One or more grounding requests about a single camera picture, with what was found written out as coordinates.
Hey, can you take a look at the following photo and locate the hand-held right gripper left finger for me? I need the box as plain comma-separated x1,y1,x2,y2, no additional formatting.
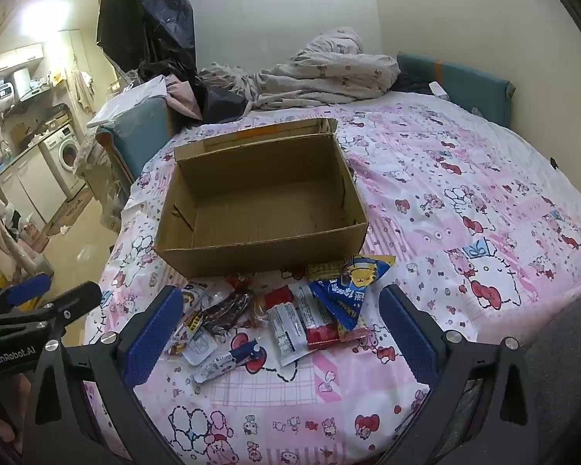
24,286,187,465

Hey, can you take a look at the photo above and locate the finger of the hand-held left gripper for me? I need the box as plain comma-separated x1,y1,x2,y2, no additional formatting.
0,281,102,344
0,272,52,318

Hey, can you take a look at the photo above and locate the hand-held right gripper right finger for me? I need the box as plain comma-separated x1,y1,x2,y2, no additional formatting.
380,285,557,465

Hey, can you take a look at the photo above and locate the white printed snack packet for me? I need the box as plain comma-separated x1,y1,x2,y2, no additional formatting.
177,282,218,320

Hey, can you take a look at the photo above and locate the navy white wafer packet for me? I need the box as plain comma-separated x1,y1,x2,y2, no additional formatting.
192,339,261,383

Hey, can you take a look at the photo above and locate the dark brown snack packet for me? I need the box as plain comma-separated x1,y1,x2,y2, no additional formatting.
201,291,253,337

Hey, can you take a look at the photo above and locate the blue yellow triangular snack packet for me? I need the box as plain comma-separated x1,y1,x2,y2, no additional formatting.
310,254,398,332

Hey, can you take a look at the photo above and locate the clear brown snack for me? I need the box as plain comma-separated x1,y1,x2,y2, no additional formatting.
249,295,272,330

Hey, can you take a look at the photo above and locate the cardboard box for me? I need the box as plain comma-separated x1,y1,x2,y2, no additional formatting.
153,117,369,279

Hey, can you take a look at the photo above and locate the hanging light garment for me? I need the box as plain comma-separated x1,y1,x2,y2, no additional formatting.
0,184,36,272

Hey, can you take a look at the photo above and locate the brown floor mat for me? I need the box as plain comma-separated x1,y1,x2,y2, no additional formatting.
46,189,95,236

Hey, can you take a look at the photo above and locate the silver packet with red end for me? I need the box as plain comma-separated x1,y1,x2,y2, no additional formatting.
264,287,311,366
290,283,342,350

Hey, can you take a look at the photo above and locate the white kitchen base cabinet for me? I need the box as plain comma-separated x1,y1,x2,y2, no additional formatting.
0,145,54,233

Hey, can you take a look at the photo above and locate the small red snack packet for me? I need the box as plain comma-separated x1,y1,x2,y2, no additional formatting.
225,274,255,294

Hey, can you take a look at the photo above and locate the white washing machine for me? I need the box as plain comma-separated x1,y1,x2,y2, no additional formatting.
39,123,85,199

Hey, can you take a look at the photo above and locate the pink cartoon printed bedsheet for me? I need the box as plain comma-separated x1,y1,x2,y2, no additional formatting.
80,90,581,465

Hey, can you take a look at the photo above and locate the person's right leg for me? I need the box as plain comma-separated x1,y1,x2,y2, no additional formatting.
523,293,581,465

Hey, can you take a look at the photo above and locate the hanging pale towel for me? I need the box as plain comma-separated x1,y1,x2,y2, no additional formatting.
72,70,96,112

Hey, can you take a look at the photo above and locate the pink garment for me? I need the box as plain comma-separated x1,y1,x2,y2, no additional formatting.
167,77,204,122

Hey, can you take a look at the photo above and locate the dark navy clothing pile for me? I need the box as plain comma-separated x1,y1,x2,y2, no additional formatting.
140,60,249,123

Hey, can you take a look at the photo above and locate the crumpled pale printed duvet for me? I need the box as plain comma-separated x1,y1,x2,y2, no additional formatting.
198,26,402,110

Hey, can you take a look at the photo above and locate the black hanging garment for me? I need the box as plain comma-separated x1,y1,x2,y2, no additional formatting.
97,0,197,76

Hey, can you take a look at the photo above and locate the white wall cabinet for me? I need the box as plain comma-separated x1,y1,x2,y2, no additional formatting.
0,43,45,76

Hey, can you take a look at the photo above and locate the teal padded bed frame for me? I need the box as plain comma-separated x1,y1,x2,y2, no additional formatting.
96,52,516,182

